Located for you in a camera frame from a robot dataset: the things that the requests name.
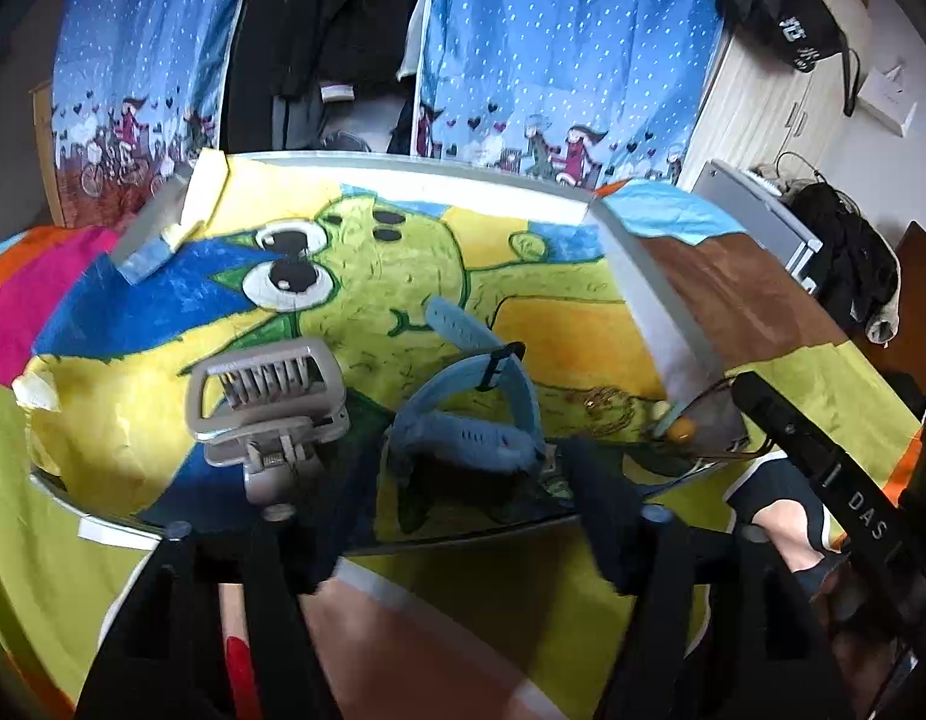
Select right hand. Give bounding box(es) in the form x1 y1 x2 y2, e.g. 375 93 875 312
725 452 844 598

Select colourful cartoon bed cover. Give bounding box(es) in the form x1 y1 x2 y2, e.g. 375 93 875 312
0 179 926 720

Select grey hair claw clip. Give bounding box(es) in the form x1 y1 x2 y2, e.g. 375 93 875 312
184 337 350 511

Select black clothes pile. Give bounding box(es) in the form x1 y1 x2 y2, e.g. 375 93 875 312
787 181 901 346

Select white box by bed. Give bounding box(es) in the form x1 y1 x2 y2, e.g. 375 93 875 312
692 160 822 294

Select white tray with cartoon lining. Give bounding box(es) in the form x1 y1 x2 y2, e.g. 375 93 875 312
14 153 746 551

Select white wooden wardrobe door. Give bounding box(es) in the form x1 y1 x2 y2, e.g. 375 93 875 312
679 0 871 190

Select black hanging bag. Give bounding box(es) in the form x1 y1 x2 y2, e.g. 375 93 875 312
715 0 861 117

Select blue dotted wardrobe curtain right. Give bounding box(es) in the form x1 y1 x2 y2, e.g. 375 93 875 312
410 0 721 190

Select blue dotted wardrobe curtain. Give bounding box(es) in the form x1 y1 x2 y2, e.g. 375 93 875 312
51 0 243 227
410 0 721 190

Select wooden cabinet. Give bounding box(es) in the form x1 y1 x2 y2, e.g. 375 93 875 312
30 82 65 227

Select blue dotted wardrobe curtain left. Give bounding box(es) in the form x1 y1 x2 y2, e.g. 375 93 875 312
51 0 243 227

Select dark clothes in wardrobe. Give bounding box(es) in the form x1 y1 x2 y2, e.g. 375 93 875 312
220 0 417 153

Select white wall box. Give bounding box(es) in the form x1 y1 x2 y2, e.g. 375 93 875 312
856 57 917 138

